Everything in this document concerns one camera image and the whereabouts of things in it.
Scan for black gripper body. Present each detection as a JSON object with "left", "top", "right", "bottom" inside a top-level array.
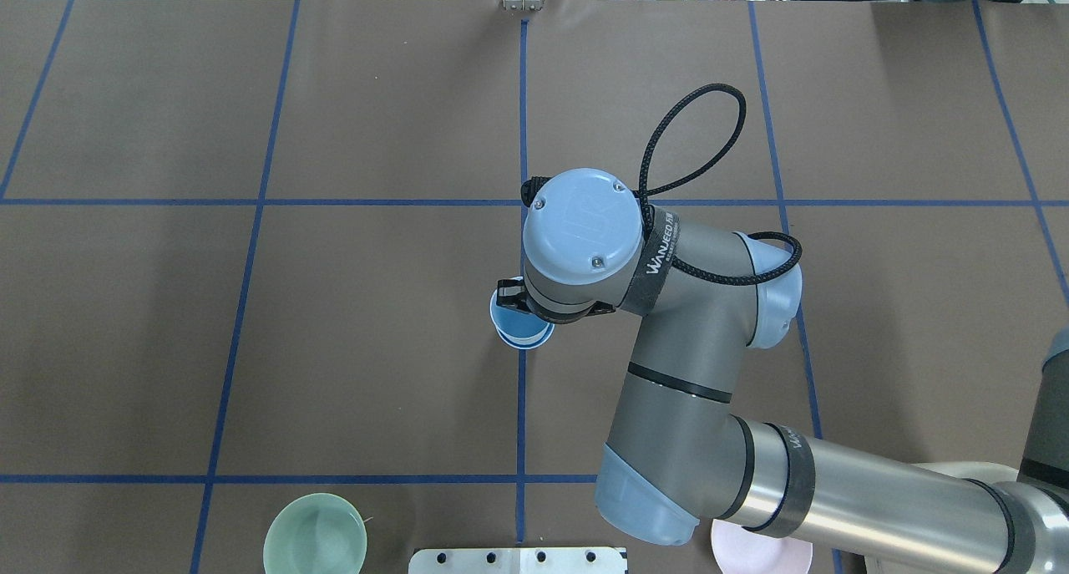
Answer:
[{"left": 524, "top": 286, "right": 617, "bottom": 324}]

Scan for light blue cup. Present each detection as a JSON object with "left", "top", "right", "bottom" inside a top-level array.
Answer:
[
  {"left": 489, "top": 291, "right": 556, "bottom": 337},
  {"left": 497, "top": 326, "right": 554, "bottom": 350}
]

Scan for pink bowl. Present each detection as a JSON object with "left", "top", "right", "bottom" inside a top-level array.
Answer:
[{"left": 710, "top": 519, "right": 814, "bottom": 573}]

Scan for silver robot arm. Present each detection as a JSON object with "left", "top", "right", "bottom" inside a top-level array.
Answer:
[{"left": 495, "top": 168, "right": 1066, "bottom": 573}]

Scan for cream toaster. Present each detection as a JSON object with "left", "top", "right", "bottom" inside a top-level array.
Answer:
[{"left": 865, "top": 461, "right": 1018, "bottom": 573}]

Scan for green bowl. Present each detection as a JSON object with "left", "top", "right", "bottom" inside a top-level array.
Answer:
[{"left": 262, "top": 493, "right": 369, "bottom": 573}]

